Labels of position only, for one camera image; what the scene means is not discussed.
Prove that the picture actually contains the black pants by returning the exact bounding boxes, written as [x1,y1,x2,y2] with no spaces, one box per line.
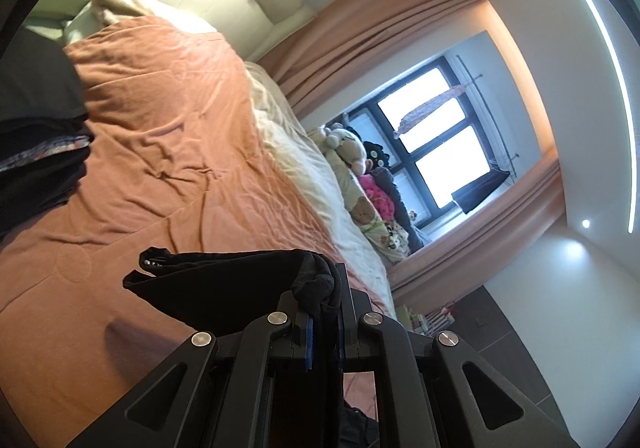
[122,248,380,447]

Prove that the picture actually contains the white bedside drawer cabinet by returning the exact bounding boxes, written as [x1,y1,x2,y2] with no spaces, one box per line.
[396,303,454,338]

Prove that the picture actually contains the bear print cushion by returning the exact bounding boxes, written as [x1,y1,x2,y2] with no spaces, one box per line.
[309,127,410,265]

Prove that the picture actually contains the pink plush toy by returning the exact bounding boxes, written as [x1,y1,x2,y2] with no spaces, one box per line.
[358,174,395,222]

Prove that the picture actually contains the black plush toy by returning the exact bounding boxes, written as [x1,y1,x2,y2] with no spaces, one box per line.
[363,140,390,174]

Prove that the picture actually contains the beige plush toy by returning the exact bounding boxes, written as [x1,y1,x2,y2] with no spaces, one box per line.
[320,126,367,176]

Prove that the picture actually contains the dark hanging garment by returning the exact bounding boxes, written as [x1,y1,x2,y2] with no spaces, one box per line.
[451,168,510,214]

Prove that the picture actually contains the black framed window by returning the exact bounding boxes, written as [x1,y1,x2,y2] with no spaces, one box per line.
[337,57,515,230]

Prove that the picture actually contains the pink hanging garment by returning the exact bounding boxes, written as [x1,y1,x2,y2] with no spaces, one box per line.
[394,83,470,139]

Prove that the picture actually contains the right pink curtain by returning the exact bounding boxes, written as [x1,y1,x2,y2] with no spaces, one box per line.
[388,149,565,312]

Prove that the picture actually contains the pink curtain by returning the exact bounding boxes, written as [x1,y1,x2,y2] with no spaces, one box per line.
[258,0,486,118]
[388,149,565,312]

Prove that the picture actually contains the orange fleece blanket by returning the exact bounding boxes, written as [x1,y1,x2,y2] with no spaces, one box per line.
[1,16,393,447]

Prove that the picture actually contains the left pink curtain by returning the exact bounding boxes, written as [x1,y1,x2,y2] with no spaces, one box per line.
[258,0,486,118]

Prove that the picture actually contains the stack of folded black clothes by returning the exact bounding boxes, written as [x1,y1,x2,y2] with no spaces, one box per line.
[1,29,94,236]

